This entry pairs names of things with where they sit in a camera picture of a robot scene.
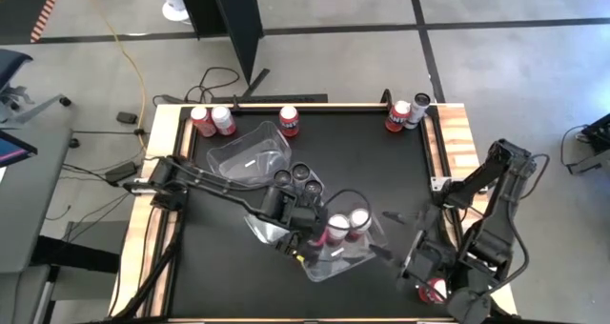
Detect black looped floor cable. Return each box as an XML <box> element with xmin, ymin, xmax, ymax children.
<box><xmin>183</xmin><ymin>66</ymin><xmax>242</xmax><ymax>105</ymax></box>

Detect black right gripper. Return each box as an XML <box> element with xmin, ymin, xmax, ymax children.
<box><xmin>370</xmin><ymin>209</ymin><xmax>458</xmax><ymax>292</ymax></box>

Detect yellow floor cable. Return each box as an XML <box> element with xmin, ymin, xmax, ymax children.
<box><xmin>74</xmin><ymin>0</ymin><xmax>148</xmax><ymax>152</ymax></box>

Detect black frame strut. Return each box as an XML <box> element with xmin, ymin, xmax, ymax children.
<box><xmin>112</xmin><ymin>204</ymin><xmax>187</xmax><ymax>321</ymax></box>

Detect monitor with blue screen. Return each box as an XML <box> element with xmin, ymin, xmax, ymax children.
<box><xmin>0</xmin><ymin>130</ymin><xmax>39</xmax><ymax>169</ymax></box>

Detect black hazard-striped floor mat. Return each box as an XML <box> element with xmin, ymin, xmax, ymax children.
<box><xmin>0</xmin><ymin>0</ymin><xmax>66</xmax><ymax>45</ymax></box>

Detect black floor cable cover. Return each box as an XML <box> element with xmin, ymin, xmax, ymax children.
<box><xmin>211</xmin><ymin>93</ymin><xmax>330</xmax><ymax>105</ymax></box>

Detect black divider panel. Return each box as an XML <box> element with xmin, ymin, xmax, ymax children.
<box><xmin>174</xmin><ymin>0</ymin><xmax>272</xmax><ymax>99</ymax></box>

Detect thin black floor cable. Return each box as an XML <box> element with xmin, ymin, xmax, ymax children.
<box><xmin>71</xmin><ymin>128</ymin><xmax>147</xmax><ymax>137</ymax></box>

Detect grey desk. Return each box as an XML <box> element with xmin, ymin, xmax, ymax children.
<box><xmin>0</xmin><ymin>123</ymin><xmax>73</xmax><ymax>324</ymax></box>

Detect grey office chair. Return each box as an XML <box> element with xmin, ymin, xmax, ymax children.
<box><xmin>0</xmin><ymin>49</ymin><xmax>73</xmax><ymax>126</ymax></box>

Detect black power brick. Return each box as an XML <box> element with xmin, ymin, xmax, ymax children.
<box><xmin>104</xmin><ymin>160</ymin><xmax>140</xmax><ymax>184</ymax></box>

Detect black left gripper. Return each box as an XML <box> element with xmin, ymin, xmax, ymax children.
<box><xmin>245</xmin><ymin>185</ymin><xmax>330</xmax><ymax>267</ymax></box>

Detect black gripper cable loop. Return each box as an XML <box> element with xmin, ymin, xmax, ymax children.
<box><xmin>324</xmin><ymin>188</ymin><xmax>374</xmax><ymax>220</ymax></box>

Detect grey stand with black equipment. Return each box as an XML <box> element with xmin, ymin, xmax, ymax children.
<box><xmin>565</xmin><ymin>112</ymin><xmax>610</xmax><ymax>176</ymax></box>

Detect black cable by stand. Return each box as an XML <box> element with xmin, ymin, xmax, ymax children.
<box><xmin>559</xmin><ymin>123</ymin><xmax>591</xmax><ymax>175</ymax></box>

